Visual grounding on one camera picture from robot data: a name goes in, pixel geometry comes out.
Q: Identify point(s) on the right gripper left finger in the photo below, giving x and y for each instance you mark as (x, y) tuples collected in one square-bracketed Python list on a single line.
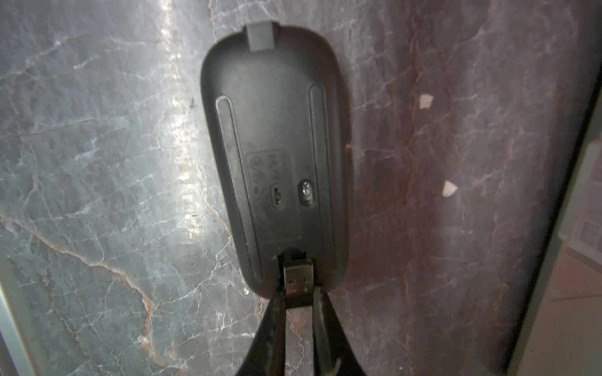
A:
[(266, 354)]

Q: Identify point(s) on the black wireless mouse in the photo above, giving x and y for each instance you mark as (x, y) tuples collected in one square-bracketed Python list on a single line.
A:
[(275, 107)]

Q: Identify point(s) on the black usb mouse receiver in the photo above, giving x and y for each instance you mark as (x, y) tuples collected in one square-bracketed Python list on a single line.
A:
[(298, 280)]

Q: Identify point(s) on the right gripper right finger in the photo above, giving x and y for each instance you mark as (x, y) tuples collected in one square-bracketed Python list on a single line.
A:
[(332, 351)]

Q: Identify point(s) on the silver laptop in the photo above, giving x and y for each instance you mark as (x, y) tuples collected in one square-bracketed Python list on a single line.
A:
[(561, 332)]

